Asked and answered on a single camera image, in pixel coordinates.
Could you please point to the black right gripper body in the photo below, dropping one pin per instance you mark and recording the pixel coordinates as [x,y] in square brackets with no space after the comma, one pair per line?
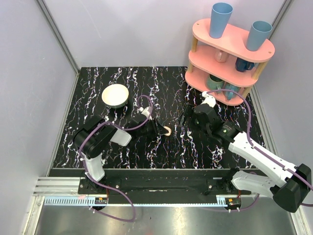
[201,128]

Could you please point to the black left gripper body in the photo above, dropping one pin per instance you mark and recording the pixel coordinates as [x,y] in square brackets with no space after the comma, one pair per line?
[153,127]

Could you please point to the white earbud case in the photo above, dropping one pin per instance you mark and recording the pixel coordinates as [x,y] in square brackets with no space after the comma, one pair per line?
[168,131]

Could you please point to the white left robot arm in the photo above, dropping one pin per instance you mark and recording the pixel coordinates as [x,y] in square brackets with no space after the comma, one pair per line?
[92,138]

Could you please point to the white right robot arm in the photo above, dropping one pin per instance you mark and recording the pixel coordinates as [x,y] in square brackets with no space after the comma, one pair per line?
[287,184]

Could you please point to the light blue mug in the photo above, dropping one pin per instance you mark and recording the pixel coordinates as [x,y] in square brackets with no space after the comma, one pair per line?
[231,91]

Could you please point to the green ceramic mug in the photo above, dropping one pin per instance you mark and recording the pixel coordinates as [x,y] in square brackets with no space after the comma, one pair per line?
[214,83]

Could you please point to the cream and green bowl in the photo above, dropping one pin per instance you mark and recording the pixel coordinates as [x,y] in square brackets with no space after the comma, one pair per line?
[115,96]

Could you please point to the pink three-tier shelf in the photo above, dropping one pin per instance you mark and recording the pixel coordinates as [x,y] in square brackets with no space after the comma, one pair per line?
[202,62]

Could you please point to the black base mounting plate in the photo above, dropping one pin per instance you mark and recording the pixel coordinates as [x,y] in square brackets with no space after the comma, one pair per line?
[204,181]

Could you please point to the pink mug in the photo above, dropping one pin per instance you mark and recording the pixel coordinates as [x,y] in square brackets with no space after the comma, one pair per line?
[221,56]

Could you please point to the dark blue mug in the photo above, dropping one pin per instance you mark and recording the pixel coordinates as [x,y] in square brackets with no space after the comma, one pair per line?
[242,65]

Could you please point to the right blue plastic cup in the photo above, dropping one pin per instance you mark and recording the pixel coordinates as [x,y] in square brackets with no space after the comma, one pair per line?
[257,35]

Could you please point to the blue plastic cup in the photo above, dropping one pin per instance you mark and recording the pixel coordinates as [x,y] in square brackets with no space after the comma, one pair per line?
[257,35]
[220,16]

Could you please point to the left blue plastic cup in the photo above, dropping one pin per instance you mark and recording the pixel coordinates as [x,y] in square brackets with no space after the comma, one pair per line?
[220,16]

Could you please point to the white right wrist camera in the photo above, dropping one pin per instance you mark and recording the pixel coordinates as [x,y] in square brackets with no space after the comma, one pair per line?
[208,99]

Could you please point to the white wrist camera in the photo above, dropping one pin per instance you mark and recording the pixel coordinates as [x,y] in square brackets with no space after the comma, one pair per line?
[208,99]
[146,111]

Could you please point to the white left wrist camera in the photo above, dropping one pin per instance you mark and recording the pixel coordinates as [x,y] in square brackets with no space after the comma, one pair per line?
[146,111]

